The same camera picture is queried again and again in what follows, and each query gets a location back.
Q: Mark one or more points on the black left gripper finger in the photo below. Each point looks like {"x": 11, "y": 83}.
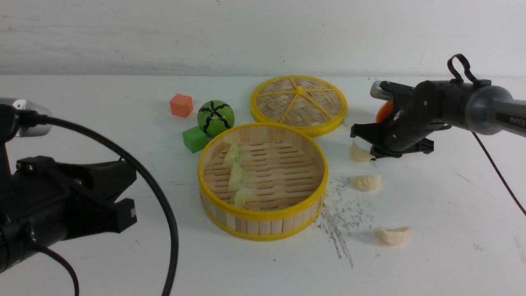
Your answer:
{"x": 89, "y": 217}
{"x": 108, "y": 180}

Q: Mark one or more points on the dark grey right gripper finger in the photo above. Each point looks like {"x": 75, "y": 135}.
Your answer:
{"x": 424, "y": 146}
{"x": 371, "y": 132}

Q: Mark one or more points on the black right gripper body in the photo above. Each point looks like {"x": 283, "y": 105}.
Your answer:
{"x": 414, "y": 117}

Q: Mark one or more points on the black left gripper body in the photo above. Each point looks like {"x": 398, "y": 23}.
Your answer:
{"x": 42, "y": 210}

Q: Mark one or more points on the white dumpling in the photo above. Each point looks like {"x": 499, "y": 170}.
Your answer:
{"x": 360, "y": 155}
{"x": 394, "y": 237}

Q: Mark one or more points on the white dumpling pleated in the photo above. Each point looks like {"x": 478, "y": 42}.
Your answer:
{"x": 367, "y": 183}

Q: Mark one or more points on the green dumpling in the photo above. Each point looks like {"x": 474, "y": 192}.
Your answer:
{"x": 237, "y": 178}
{"x": 233, "y": 155}
{"x": 240, "y": 198}

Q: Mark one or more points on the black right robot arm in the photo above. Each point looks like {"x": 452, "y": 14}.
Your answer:
{"x": 480, "y": 108}

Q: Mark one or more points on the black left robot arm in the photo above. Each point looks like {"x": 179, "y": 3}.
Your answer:
{"x": 8, "y": 121}

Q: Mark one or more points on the woven bamboo steamer lid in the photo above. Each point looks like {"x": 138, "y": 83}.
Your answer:
{"x": 309, "y": 104}

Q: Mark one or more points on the bamboo steamer tray yellow rims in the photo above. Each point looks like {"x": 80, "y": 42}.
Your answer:
{"x": 287, "y": 173}

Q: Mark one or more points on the orange toy pear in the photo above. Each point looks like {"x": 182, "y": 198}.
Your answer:
{"x": 385, "y": 113}

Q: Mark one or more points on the green foam cube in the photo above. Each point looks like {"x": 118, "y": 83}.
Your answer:
{"x": 195, "y": 139}

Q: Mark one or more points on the orange foam cube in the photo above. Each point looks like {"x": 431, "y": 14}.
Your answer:
{"x": 181, "y": 105}

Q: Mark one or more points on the green watermelon toy ball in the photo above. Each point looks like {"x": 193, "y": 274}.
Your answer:
{"x": 214, "y": 117}

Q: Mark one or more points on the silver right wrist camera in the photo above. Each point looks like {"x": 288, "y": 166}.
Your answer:
{"x": 377, "y": 92}

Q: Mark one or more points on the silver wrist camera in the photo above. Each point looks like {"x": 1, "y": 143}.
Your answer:
{"x": 29, "y": 117}
{"x": 377, "y": 92}

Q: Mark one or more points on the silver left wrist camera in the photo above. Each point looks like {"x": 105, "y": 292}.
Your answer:
{"x": 29, "y": 117}

